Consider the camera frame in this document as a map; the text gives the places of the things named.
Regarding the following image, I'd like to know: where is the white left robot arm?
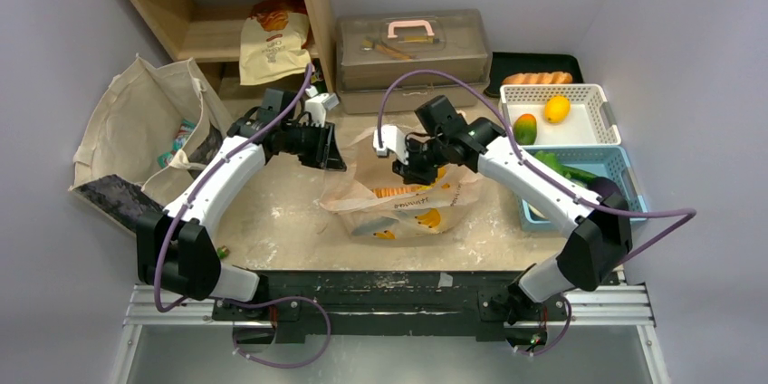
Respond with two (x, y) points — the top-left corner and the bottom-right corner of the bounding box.
(136, 87), (346, 320)

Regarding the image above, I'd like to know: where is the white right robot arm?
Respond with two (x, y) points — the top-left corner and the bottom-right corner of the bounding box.
(373, 95), (631, 318)

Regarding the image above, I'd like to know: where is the blue plastic basket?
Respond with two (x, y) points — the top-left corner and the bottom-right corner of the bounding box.
(523, 145), (648, 212)

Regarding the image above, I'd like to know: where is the translucent banana print plastic bag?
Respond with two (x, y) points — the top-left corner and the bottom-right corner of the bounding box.
(319, 127), (483, 240)

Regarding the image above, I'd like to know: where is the grey plastic toolbox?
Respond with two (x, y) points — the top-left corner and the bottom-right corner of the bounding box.
(334, 9), (492, 114)

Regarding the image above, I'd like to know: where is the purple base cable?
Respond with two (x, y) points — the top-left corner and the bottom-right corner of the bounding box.
(231, 293), (332, 370)

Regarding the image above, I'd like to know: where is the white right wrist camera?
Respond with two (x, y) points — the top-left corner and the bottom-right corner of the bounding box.
(372, 125), (408, 165)

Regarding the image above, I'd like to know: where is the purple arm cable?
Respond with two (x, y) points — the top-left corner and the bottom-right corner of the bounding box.
(376, 69), (697, 268)
(152, 62), (315, 314)

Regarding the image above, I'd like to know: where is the white plastic basket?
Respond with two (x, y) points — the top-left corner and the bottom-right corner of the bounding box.
(499, 83), (621, 146)

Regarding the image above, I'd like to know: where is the snack packet in tote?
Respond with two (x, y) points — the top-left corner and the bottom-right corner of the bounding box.
(157, 120), (197, 168)

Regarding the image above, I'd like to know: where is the yellow mango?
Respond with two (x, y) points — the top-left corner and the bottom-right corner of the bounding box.
(543, 95), (571, 124)

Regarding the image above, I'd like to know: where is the bread paper bag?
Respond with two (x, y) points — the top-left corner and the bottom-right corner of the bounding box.
(238, 0), (312, 86)

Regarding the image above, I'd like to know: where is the black mounting rail base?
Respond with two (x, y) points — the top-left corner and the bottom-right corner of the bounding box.
(213, 271), (567, 344)

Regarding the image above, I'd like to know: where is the orange corn cob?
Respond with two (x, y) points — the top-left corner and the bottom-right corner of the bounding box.
(371, 185), (423, 198)

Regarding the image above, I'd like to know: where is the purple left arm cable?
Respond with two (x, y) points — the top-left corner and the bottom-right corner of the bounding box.
(152, 62), (315, 314)

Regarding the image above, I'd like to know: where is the black tray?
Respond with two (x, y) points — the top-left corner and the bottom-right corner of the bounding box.
(484, 52), (584, 99)

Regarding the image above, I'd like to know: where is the purple eggplant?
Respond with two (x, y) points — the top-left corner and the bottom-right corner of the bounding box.
(587, 177), (622, 198)

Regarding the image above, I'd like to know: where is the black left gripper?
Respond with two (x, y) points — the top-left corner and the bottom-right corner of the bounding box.
(281, 120), (345, 171)

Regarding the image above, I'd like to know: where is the red green mango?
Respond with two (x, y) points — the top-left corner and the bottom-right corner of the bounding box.
(512, 113), (538, 146)

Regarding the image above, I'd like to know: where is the bread loaf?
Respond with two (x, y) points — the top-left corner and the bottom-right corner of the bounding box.
(501, 72), (573, 85)

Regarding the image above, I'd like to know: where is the napa cabbage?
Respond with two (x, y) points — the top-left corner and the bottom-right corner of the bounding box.
(534, 150), (567, 177)

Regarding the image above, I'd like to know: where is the green cucumber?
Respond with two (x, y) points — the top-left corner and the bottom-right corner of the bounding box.
(562, 166), (598, 186)

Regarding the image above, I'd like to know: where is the beige canvas tote bag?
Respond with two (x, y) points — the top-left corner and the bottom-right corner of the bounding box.
(69, 57), (233, 232)

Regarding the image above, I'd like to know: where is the small green vegetable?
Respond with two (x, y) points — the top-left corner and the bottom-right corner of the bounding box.
(216, 246), (230, 260)

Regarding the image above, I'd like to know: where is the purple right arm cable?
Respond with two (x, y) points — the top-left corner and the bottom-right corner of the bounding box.
(376, 69), (697, 268)

